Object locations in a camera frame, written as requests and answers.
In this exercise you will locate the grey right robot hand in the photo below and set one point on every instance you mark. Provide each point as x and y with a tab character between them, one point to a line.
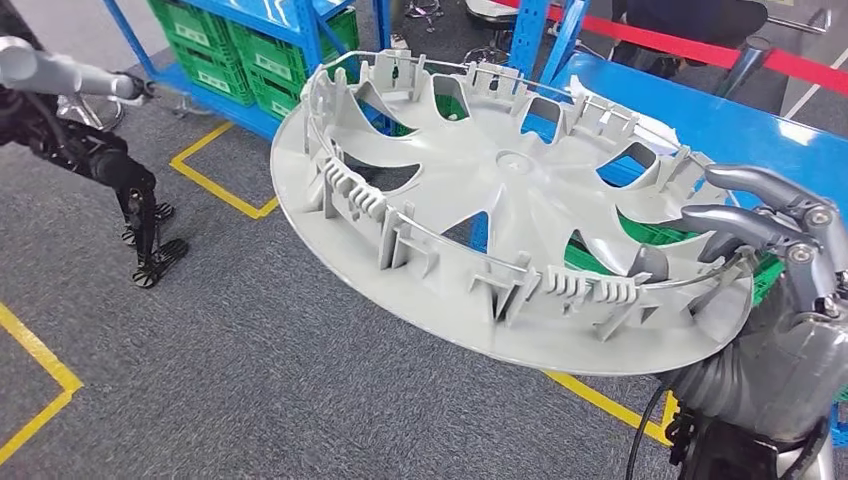
802	358

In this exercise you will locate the grey plastic wheel hubcap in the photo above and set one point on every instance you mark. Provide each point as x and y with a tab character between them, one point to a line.
510	192

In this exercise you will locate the standing robot silver arm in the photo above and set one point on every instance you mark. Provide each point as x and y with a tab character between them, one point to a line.
53	73

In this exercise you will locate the blue metal shelf rack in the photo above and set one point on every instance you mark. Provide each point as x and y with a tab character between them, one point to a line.
729	126
225	109

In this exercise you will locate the green folding plastic crate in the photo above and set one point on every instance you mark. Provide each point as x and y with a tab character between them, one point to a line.
212	76
189	26
652	233
278	99
272	60

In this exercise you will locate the yellow floor tape outline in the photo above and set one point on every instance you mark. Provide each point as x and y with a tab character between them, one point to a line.
53	374
596	397
218	189

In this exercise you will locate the person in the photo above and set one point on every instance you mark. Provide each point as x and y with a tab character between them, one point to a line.
689	16

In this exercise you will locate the black swivel stool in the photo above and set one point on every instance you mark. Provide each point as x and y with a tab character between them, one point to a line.
490	10

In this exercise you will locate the black humanoid robot legs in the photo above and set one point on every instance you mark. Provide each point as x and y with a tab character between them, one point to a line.
139	199

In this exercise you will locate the chrome stool base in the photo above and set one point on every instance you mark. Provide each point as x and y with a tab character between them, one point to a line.
99	122

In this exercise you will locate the chrome stanchion post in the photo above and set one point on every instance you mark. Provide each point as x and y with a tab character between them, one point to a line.
742	66

